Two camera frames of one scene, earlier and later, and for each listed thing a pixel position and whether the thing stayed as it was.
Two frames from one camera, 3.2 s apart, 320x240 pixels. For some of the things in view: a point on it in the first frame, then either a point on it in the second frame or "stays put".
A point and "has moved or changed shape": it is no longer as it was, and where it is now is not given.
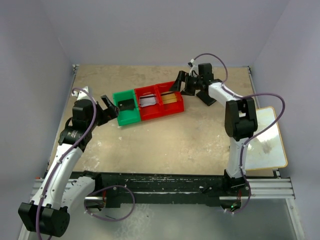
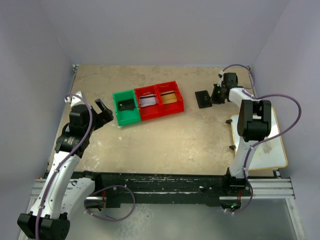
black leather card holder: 206,98 has moved or changed shape
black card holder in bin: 126,104 stays put
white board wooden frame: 265,151 stays put
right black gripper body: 194,84 to 216,97
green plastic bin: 127,116 stays put
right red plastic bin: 171,108 stays put
